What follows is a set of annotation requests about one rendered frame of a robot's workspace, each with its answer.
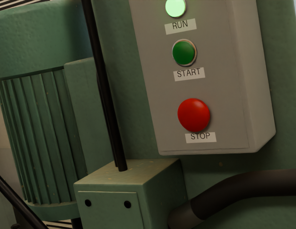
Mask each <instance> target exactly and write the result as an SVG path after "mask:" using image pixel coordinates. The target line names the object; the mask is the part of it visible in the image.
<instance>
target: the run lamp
mask: <svg viewBox="0 0 296 229"><path fill-rule="evenodd" d="M186 10H187V3H186V0H167V1H166V12H167V14H168V15H169V16H170V17H172V18H180V17H182V16H183V15H184V14H185V13H186Z"/></svg>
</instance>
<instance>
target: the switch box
mask: <svg viewBox="0 0 296 229"><path fill-rule="evenodd" d="M166 1H167V0H129V5H130V11H131V16H132V21H133V26H134V30H135V36H136V41H137V46H138V51H139V55H140V61H141V66H142V71H143V76H144V81H145V87H146V91H147V96H148V101H149V106H150V111H151V117H152V122H153V126H154V131H155V136H156V142H157V147H158V152H159V154H160V155H193V154H239V153H255V152H257V151H259V150H260V149H261V148H262V147H263V146H264V145H265V144H266V143H267V142H268V141H269V140H270V139H271V138H272V137H273V136H274V135H275V134H276V128H275V122H274V115H273V109H272V103H271V95H270V89H269V83H268V77H267V70H266V62H265V56H264V50H263V44H262V38H261V30H260V23H259V17H258V11H257V5H256V0H186V3H187V10H186V13H185V14H184V15H183V16H182V17H180V18H172V17H170V16H169V15H168V14H167V12H166ZM194 18H195V21H196V28H197V29H195V30H188V31H183V32H178V33H173V34H168V35H167V34H166V30H165V24H170V23H175V22H179V21H184V20H190V19H194ZM180 39H189V40H191V41H192V42H193V43H194V44H195V45H196V48H197V58H196V60H195V62H194V63H193V64H191V65H189V66H180V65H178V64H177V63H176V62H175V61H174V59H173V57H172V47H173V45H174V43H175V42H176V41H178V40H180ZM202 67H204V73H205V78H198V79H191V80H181V81H175V78H174V73H173V71H179V70H188V69H195V68H202ZM189 98H197V99H200V100H201V101H203V102H204V103H205V104H206V105H207V107H208V109H209V112H210V121H209V124H208V125H207V126H206V127H205V128H204V129H203V130H201V131H198V132H192V131H188V130H187V129H185V128H184V127H183V126H182V125H181V124H180V122H179V119H178V115H177V112H178V108H179V106H180V104H181V103H182V102H183V101H184V100H186V99H189ZM208 132H215V135H216V142H204V143H186V137H185V134H192V133H208Z"/></svg>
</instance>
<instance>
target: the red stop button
mask: <svg viewBox="0 0 296 229"><path fill-rule="evenodd" d="M177 115H178V119H179V122H180V124H181V125H182V126H183V127H184V128H185V129H187V130H188V131H192V132H198V131H201V130H203V129H204V128H205V127H206V126H207V125H208V124H209V121H210V112H209V109H208V107H207V105H206V104H205V103H204V102H203V101H201V100H200V99H197V98H189V99H186V100H184V101H183V102H182V103H181V104H180V106H179V108H178V112H177Z"/></svg>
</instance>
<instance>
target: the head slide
mask: <svg viewBox="0 0 296 229"><path fill-rule="evenodd" d="M64 70H65V75H66V79H67V84H68V88H69V92H70V97H71V102H72V105H73V110H74V114H75V119H76V123H77V128H78V132H79V136H80V141H81V146H82V150H83V154H84V158H85V164H86V168H87V172H88V175H89V174H91V173H93V172H95V171H96V170H98V169H100V168H101V167H103V166H105V165H107V164H108V163H110V162H112V161H114V157H113V153H112V149H111V145H110V139H109V135H108V131H107V126H106V122H105V117H104V113H103V109H102V104H101V100H100V95H99V91H98V85H97V81H96V67H95V62H94V57H90V58H85V59H81V60H76V61H72V62H68V63H65V64H64Z"/></svg>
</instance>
